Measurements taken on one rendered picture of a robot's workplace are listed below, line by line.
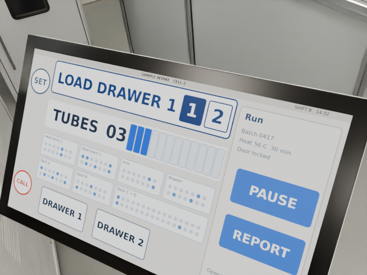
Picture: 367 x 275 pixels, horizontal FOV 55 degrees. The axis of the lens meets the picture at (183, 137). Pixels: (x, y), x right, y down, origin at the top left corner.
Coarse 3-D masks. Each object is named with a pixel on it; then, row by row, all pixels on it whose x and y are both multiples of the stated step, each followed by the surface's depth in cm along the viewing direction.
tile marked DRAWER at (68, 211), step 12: (48, 192) 56; (48, 204) 56; (60, 204) 55; (72, 204) 54; (84, 204) 53; (48, 216) 56; (60, 216) 55; (72, 216) 54; (84, 216) 53; (72, 228) 54
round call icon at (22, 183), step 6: (18, 168) 58; (18, 174) 58; (24, 174) 58; (30, 174) 57; (18, 180) 58; (24, 180) 58; (30, 180) 57; (12, 186) 59; (18, 186) 58; (24, 186) 58; (30, 186) 57; (18, 192) 58; (24, 192) 58; (30, 192) 57
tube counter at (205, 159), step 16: (112, 128) 51; (128, 128) 50; (144, 128) 49; (112, 144) 51; (128, 144) 50; (144, 144) 49; (160, 144) 48; (176, 144) 47; (192, 144) 46; (208, 144) 45; (160, 160) 48; (176, 160) 47; (192, 160) 46; (208, 160) 45; (208, 176) 45
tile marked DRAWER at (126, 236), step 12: (96, 216) 52; (108, 216) 51; (96, 228) 52; (108, 228) 51; (120, 228) 50; (132, 228) 50; (144, 228) 49; (108, 240) 51; (120, 240) 50; (132, 240) 50; (144, 240) 49; (132, 252) 50; (144, 252) 49
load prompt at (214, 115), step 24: (72, 72) 53; (96, 72) 52; (72, 96) 53; (96, 96) 52; (120, 96) 50; (144, 96) 48; (168, 96) 47; (192, 96) 46; (216, 96) 44; (168, 120) 47; (192, 120) 46; (216, 120) 44
